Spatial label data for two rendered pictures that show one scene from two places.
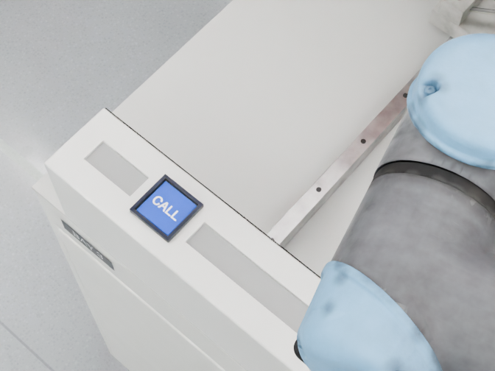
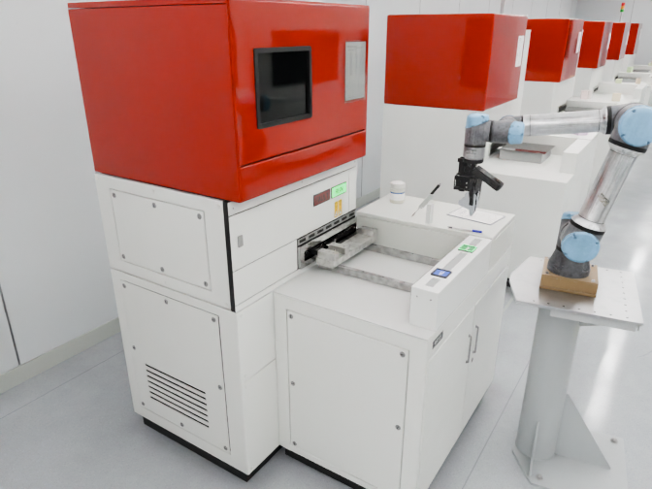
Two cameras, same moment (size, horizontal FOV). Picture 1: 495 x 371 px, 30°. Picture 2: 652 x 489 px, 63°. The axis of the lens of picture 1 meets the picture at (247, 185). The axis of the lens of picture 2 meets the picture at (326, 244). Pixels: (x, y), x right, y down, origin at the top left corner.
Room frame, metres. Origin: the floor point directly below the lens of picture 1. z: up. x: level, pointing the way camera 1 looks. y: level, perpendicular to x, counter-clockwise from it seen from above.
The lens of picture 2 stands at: (1.00, 1.67, 1.73)
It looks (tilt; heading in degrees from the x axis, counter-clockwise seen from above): 22 degrees down; 263
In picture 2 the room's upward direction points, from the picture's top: straight up
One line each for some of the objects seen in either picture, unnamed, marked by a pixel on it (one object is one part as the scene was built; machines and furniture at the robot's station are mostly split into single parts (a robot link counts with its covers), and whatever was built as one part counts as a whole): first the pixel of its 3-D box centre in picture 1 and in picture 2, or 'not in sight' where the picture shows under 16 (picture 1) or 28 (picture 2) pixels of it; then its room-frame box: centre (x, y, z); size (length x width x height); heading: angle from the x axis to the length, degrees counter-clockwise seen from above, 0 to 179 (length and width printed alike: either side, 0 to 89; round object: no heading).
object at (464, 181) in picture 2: not in sight; (470, 174); (0.26, -0.13, 1.25); 0.09 x 0.08 x 0.12; 140
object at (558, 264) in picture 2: not in sight; (570, 258); (-0.15, -0.06, 0.93); 0.15 x 0.15 x 0.10
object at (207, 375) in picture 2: not in sight; (244, 334); (1.11, -0.52, 0.41); 0.82 x 0.71 x 0.82; 50
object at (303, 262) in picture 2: not in sight; (329, 241); (0.73, -0.43, 0.89); 0.44 x 0.02 x 0.10; 50
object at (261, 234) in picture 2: not in sight; (301, 224); (0.85, -0.30, 1.02); 0.82 x 0.03 x 0.40; 50
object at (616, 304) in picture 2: not in sight; (569, 299); (-0.17, -0.05, 0.75); 0.45 x 0.44 x 0.13; 149
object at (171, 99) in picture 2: not in sight; (234, 87); (1.09, -0.50, 1.52); 0.81 x 0.75 x 0.59; 50
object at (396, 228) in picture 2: not in sight; (434, 227); (0.23, -0.53, 0.89); 0.62 x 0.35 x 0.14; 140
